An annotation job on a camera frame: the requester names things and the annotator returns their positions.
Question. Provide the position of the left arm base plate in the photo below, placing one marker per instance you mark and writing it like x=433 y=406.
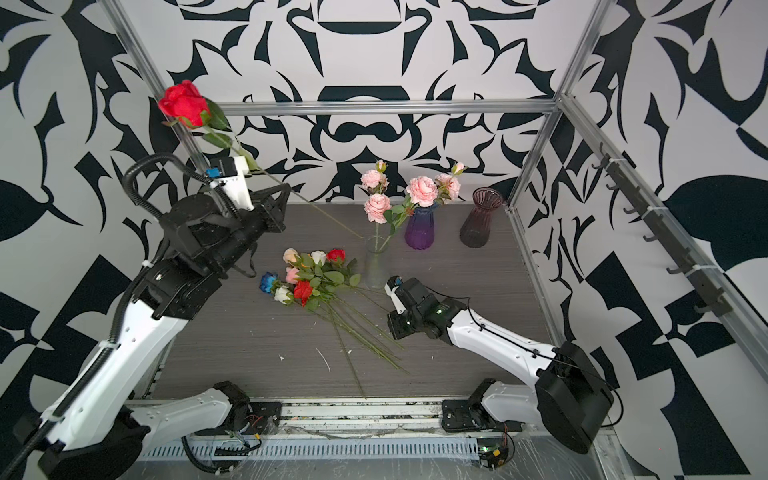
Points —
x=261 y=417

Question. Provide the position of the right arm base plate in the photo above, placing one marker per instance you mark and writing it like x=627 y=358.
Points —
x=463 y=415

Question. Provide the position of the pink carnation spray stem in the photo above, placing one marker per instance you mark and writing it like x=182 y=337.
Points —
x=378 y=205

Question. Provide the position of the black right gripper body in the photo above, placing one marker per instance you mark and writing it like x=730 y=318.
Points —
x=406 y=323

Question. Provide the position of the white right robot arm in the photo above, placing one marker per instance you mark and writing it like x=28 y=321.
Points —
x=567 y=396

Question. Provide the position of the aluminium front rail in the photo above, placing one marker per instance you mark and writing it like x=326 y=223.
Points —
x=342 y=418

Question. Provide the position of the peach artificial rose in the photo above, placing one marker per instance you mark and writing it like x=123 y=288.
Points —
x=291 y=256

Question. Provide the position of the dark red glass vase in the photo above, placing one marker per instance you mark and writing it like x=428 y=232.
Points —
x=475 y=231

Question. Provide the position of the red artificial rose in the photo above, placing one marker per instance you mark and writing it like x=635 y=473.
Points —
x=336 y=256
x=183 y=104

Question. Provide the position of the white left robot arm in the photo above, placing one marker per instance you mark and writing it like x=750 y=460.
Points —
x=90 y=432

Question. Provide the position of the blue artificial rose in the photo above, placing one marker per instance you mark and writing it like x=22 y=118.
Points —
x=267 y=281

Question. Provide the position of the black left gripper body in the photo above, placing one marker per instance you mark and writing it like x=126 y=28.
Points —
x=258 y=218

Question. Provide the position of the white cable duct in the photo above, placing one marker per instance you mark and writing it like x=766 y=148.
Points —
x=458 y=448

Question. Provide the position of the clear ribbed glass vase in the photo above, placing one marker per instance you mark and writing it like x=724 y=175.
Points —
x=376 y=264

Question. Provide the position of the blue purple glass vase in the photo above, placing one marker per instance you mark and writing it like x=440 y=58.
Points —
x=420 y=230

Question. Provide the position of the light pink artificial rose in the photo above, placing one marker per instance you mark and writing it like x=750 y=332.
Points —
x=292 y=275

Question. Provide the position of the pink peony stem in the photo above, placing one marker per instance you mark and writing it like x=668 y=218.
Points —
x=423 y=191

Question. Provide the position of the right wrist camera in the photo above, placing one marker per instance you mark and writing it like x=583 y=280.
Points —
x=391 y=287

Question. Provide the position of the wall hook rail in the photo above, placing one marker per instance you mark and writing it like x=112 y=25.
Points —
x=666 y=230

